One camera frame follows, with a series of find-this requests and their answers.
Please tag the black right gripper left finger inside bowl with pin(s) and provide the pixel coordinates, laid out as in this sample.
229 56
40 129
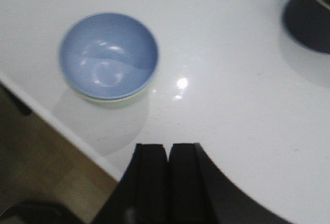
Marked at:
141 196

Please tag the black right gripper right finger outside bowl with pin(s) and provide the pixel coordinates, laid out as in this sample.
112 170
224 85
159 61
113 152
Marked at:
201 193

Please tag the green bowl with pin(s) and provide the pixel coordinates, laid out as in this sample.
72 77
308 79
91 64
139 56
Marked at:
138 96

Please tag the blue bowl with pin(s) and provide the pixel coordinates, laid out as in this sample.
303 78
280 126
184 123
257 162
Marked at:
108 56

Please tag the dark blue saucepan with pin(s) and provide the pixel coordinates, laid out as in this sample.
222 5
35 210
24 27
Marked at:
307 21

